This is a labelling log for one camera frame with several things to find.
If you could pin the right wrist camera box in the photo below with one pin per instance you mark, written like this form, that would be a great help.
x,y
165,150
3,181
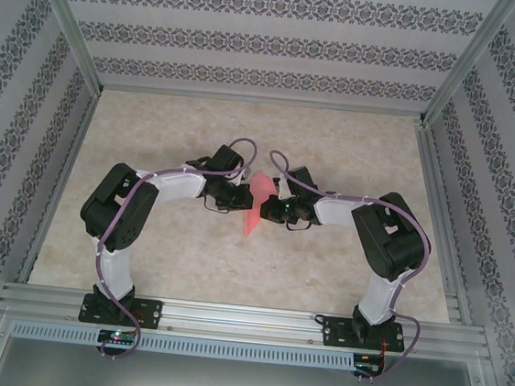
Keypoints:
x,y
280,186

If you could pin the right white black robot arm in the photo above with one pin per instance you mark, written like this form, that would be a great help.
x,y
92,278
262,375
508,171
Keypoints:
x,y
329,210

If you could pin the aluminium mounting rail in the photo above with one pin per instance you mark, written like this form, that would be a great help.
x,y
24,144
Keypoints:
x,y
244,320

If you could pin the aluminium frame post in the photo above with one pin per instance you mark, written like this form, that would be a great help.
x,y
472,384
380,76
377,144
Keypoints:
x,y
469,58
68,16

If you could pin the aluminium side rail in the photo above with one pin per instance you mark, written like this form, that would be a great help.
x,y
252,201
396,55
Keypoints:
x,y
63,182
442,185

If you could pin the grey metal sheet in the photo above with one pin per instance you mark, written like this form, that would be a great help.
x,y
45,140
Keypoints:
x,y
237,384

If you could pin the grey metal bracket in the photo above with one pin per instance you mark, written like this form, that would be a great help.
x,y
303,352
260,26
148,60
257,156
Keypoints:
x,y
243,177

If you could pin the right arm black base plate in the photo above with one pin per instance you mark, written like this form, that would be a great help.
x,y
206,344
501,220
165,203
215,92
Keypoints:
x,y
335,330

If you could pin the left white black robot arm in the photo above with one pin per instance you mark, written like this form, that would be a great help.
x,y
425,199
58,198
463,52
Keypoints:
x,y
180,185

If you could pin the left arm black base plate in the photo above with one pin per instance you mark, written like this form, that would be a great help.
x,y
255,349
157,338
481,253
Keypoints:
x,y
152,313

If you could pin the pink square paper sheet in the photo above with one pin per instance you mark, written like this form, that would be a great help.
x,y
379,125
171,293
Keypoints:
x,y
254,220

